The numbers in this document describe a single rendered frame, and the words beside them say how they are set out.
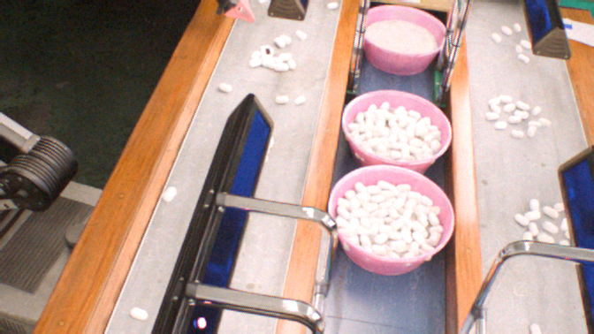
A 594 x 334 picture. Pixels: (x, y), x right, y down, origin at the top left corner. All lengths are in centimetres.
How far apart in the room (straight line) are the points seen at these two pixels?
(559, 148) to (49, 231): 131
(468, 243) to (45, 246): 102
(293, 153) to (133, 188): 37
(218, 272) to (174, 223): 51
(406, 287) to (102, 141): 163
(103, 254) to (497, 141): 96
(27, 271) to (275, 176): 66
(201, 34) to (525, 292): 109
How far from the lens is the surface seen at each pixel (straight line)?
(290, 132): 154
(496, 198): 149
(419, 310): 132
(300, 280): 122
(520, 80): 187
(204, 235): 83
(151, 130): 151
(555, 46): 140
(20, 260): 169
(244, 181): 94
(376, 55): 185
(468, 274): 129
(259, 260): 127
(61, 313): 122
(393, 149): 155
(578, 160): 110
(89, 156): 261
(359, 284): 133
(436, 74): 185
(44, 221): 176
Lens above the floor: 175
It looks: 45 degrees down
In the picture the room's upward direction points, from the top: 5 degrees clockwise
